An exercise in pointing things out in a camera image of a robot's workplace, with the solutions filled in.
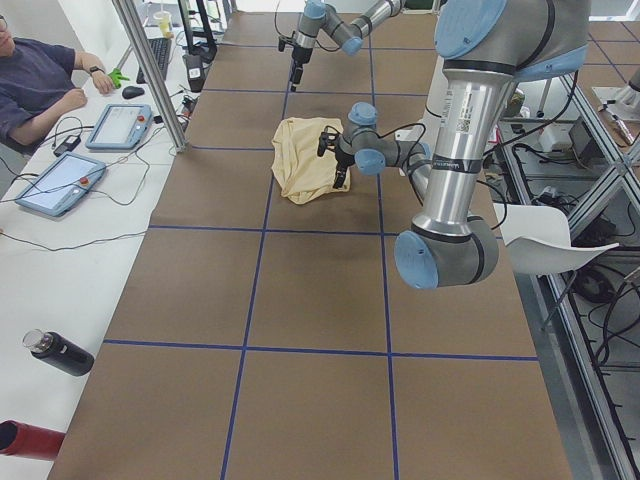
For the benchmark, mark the person's right hand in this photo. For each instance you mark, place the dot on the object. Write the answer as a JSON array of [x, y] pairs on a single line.
[[102, 82]]

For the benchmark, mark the black computer mouse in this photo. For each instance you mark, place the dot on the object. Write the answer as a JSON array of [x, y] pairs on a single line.
[[131, 92]]

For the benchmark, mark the black keyboard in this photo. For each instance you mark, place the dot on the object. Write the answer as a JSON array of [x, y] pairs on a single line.
[[161, 50]]

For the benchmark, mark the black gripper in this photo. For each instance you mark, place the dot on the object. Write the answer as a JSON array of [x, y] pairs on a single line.
[[299, 56], [343, 159]]

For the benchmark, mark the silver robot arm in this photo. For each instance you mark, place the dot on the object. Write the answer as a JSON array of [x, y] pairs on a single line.
[[319, 16], [487, 47]]

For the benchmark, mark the near blue teach pendant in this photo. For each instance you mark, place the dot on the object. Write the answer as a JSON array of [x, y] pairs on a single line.
[[62, 185]]

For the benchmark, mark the beige long-sleeve graphic shirt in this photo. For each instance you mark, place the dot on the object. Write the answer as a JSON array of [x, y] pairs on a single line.
[[302, 175]]

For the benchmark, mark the green plastic toy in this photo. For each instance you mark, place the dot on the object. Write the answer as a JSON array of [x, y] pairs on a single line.
[[117, 77]]

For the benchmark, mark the red cylinder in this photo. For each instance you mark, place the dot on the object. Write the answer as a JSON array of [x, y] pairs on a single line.
[[29, 441]]

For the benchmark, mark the far blue teach pendant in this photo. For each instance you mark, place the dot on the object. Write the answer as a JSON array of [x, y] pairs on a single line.
[[120, 127]]

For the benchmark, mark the person's left hand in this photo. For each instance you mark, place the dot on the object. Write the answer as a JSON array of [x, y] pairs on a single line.
[[74, 99]]

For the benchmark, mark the seated person in blue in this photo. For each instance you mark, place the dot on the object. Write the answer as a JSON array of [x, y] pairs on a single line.
[[34, 78]]

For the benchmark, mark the aluminium frame post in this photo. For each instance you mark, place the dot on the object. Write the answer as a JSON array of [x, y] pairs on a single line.
[[132, 25]]

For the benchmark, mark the black power adapter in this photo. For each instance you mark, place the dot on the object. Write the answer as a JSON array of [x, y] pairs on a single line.
[[67, 145]]

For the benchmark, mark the blue teach pendant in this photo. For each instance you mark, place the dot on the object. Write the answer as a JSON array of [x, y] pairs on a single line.
[[120, 127], [62, 185]]

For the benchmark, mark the yellow drink cup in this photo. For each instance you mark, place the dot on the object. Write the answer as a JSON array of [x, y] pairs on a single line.
[[164, 22]]

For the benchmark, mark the black water bottle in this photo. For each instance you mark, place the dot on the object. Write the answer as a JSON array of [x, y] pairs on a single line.
[[59, 352]]

